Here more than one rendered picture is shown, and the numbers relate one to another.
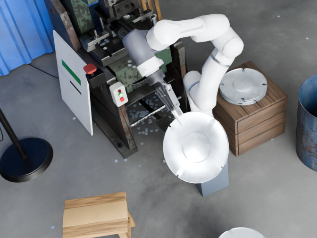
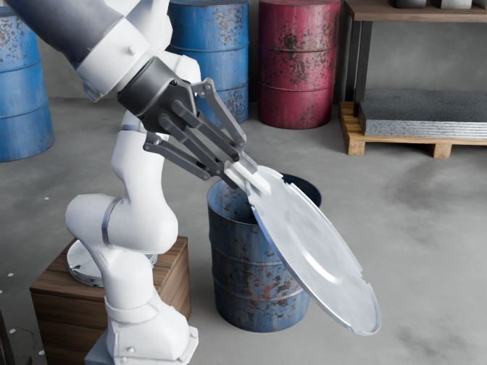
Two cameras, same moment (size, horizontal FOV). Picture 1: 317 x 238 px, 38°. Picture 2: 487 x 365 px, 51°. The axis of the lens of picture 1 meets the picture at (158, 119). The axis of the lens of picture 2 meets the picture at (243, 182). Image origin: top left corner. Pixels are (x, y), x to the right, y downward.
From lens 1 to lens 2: 1.50 m
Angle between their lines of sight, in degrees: 51
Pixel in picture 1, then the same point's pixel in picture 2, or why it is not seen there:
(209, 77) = (145, 172)
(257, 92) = not seen: hidden behind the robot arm
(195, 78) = (102, 198)
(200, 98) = (152, 220)
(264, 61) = not seen: hidden behind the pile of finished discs
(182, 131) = (274, 214)
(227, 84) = (86, 262)
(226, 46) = (181, 70)
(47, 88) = not seen: outside the picture
